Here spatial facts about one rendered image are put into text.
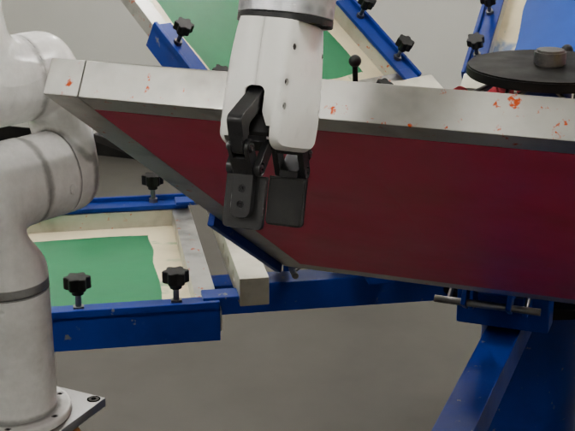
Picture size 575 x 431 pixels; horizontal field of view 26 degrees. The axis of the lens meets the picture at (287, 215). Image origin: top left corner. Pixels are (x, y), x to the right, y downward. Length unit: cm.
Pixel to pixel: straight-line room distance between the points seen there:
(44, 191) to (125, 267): 105
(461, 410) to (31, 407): 75
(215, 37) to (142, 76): 178
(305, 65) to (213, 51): 196
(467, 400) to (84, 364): 245
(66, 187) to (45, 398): 24
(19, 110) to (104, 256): 112
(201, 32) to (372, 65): 44
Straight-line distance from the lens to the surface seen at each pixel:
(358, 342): 436
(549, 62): 238
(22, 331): 137
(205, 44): 293
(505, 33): 327
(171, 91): 117
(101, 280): 232
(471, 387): 199
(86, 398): 148
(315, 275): 239
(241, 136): 90
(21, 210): 132
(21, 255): 134
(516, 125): 107
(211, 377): 411
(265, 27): 94
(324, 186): 136
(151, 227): 258
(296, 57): 94
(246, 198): 92
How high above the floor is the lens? 180
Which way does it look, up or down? 19 degrees down
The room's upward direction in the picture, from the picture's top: straight up
